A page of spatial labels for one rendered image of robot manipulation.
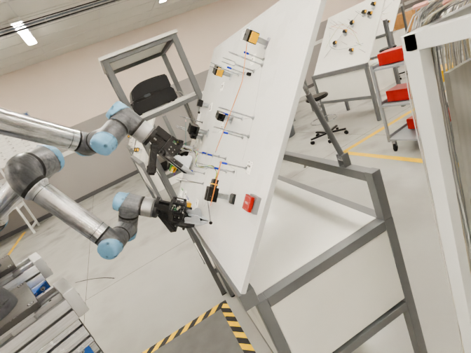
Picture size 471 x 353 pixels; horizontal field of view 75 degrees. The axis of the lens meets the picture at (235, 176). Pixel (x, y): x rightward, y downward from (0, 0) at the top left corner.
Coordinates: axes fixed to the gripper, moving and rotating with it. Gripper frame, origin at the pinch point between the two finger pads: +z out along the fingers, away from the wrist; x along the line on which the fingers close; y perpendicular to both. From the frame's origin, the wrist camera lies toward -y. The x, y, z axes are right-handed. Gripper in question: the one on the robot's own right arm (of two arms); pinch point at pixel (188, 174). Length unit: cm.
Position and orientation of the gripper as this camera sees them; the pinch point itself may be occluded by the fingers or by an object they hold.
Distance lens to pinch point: 118.0
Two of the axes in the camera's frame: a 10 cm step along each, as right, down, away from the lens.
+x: -3.8, -0.6, 9.2
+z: 7.3, 6.0, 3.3
